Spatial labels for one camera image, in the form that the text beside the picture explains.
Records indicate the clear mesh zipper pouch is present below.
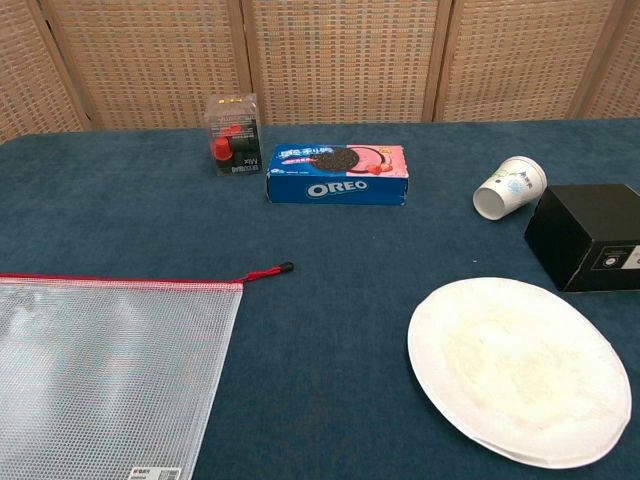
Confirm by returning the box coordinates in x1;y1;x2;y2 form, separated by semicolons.
0;273;245;480

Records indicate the blue Oreo cookie box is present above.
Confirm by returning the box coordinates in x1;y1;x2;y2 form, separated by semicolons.
265;143;410;207

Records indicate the blue table cloth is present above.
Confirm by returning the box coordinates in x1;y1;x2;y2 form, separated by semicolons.
0;117;640;480

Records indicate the black capsule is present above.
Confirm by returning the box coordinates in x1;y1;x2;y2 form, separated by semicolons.
230;132;259;159

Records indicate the clear plastic capsule box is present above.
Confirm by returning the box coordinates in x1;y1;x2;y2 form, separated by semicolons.
203;93;265;177

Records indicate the white paper cup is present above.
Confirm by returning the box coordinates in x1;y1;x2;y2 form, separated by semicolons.
472;155;548;221

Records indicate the white paper plate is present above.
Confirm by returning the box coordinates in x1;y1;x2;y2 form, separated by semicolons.
406;276;633;470

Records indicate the black cardboard box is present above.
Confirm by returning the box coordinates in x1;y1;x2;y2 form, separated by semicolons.
523;183;640;293

